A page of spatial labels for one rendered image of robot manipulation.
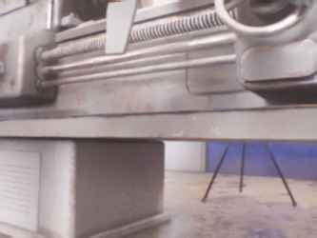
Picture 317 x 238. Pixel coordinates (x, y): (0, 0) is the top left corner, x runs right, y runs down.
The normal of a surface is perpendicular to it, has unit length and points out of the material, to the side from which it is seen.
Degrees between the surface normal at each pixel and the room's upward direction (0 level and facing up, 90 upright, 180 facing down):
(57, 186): 90
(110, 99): 90
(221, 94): 90
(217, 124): 90
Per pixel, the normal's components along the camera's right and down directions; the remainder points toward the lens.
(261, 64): -0.55, -0.07
